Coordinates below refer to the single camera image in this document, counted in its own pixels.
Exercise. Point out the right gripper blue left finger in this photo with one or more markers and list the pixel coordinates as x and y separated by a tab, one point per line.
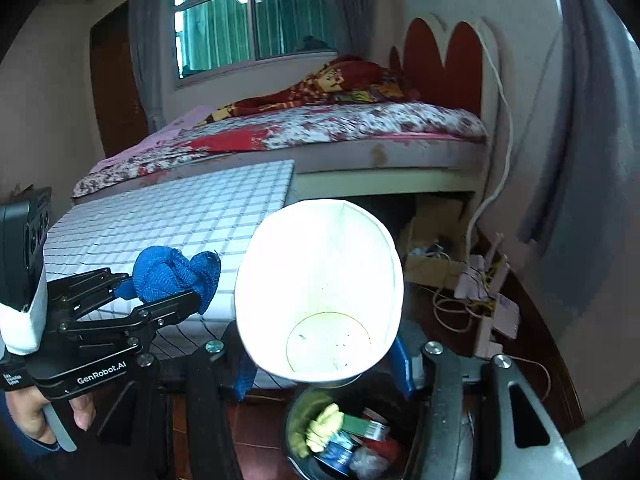
239	370

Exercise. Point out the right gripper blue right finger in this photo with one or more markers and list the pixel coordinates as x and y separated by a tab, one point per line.
405	358

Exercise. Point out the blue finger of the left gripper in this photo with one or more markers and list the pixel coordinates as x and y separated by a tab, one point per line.
125	290
169	311

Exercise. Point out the blue knotted cloth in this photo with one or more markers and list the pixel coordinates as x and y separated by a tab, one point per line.
161	271

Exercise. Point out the beige knotted cloth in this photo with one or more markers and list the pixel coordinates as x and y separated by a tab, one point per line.
306	407

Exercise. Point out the green white carton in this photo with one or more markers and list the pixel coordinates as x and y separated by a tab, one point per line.
364	428

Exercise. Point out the yellow knotted cloth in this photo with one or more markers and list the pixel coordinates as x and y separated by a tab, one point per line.
323	428

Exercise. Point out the blue patterned paper cup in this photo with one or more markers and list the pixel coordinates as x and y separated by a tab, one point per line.
319	292

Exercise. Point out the red plastic bag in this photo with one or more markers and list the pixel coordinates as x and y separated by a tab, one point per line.
387	449

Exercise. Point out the clear plastic bag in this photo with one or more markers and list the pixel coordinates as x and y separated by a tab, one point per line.
368	465

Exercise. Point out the black trash bucket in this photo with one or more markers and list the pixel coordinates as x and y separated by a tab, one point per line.
378	399

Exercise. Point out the white power strip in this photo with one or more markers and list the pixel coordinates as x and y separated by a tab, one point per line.
505	322

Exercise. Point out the cardboard box under bed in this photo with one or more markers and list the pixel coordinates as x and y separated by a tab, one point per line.
432	244

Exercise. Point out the white grid tablecloth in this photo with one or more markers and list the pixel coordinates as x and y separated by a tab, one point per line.
216	212

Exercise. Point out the dark wooden door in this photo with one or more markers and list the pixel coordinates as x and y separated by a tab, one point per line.
119	113

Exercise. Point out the pink bed sheet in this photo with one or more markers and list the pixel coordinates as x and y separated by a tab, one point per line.
157	139

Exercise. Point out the grey curtain right side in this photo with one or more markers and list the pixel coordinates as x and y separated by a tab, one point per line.
579	212

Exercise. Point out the bed with floral sheet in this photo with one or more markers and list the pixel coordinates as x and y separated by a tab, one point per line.
291	128

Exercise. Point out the red heart-shaped headboard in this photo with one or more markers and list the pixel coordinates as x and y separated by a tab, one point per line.
455	67

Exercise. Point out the red patterned blanket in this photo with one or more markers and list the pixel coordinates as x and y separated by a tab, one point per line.
344	80

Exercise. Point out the green curtained window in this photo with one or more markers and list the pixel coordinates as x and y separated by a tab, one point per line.
211	35

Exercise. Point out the grey curtain by window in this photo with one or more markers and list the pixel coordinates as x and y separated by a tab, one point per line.
351	22

